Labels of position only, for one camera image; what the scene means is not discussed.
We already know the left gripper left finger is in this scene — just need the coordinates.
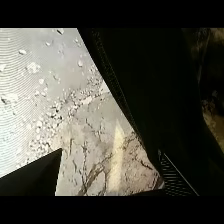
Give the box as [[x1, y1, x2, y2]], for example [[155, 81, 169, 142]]
[[0, 147, 63, 197]]

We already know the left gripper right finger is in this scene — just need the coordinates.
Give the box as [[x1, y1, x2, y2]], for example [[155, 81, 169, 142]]
[[157, 149, 200, 197]]

